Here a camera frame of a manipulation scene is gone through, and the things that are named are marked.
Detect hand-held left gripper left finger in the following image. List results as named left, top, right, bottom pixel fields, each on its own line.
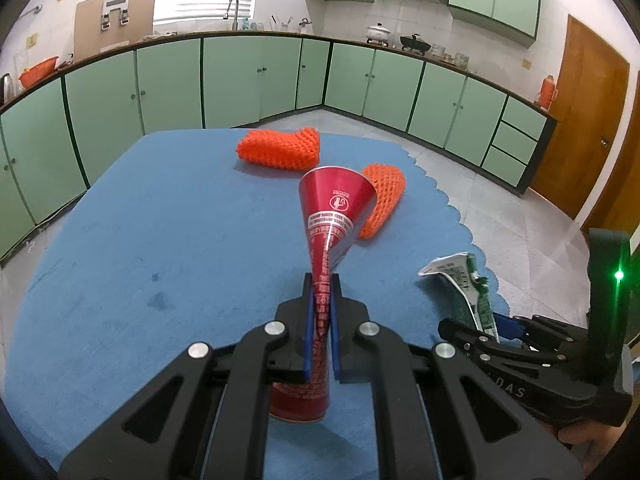
left=59, top=272, right=316, bottom=480

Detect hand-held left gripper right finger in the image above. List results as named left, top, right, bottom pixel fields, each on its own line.
left=330, top=272, right=583, bottom=480

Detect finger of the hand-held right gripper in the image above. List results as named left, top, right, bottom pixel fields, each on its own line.
left=492, top=312, right=589, bottom=357
left=437, top=316, right=602, bottom=414

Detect green white carton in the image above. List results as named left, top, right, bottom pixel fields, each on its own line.
left=417, top=252, right=501, bottom=343

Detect crushed red can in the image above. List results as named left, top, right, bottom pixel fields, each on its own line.
left=269, top=165, right=377, bottom=423

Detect person's right hand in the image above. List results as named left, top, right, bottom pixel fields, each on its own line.
left=542, top=421, right=627, bottom=467

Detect blue mat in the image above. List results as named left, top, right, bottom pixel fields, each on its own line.
left=2, top=127, right=511, bottom=480

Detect orange foam fruit net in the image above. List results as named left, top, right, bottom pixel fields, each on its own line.
left=236, top=127, right=321, bottom=170
left=357, top=162, right=406, bottom=240

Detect wooden door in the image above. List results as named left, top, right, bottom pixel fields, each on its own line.
left=530, top=14, right=631, bottom=211

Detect orange thermos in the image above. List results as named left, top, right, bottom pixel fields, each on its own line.
left=538, top=74, right=558, bottom=110

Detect green lower cabinets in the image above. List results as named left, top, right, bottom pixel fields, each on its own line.
left=0, top=35, right=558, bottom=261

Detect glass jars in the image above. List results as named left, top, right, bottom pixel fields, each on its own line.
left=430, top=44, right=471, bottom=68

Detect black wok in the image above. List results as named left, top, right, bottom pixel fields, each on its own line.
left=400, top=33, right=432, bottom=54

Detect brown cardboard board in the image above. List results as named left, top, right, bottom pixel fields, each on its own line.
left=73, top=0, right=157, bottom=56

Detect orange plastic basin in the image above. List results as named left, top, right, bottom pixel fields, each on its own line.
left=18, top=56, right=60, bottom=87

